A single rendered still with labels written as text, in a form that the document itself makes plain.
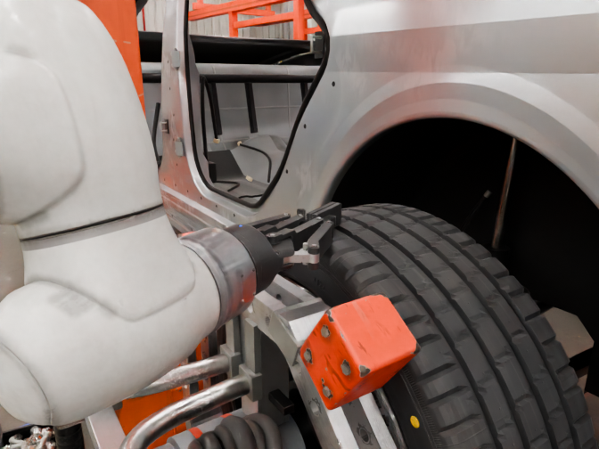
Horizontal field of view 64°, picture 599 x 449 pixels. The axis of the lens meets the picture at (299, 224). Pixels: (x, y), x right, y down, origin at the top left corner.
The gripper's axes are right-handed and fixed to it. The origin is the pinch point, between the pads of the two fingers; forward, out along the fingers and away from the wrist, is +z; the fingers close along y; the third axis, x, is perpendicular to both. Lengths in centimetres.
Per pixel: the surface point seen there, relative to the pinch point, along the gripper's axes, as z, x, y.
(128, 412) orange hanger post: 2, -54, -49
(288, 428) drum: -7.0, -29.2, -1.1
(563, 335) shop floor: 227, -121, 33
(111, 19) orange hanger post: 8, 27, -49
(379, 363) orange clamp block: -18.0, -6.4, 15.6
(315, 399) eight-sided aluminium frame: -17.0, -13.7, 8.6
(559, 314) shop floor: 255, -121, 29
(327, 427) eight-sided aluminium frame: -17.9, -15.6, 10.5
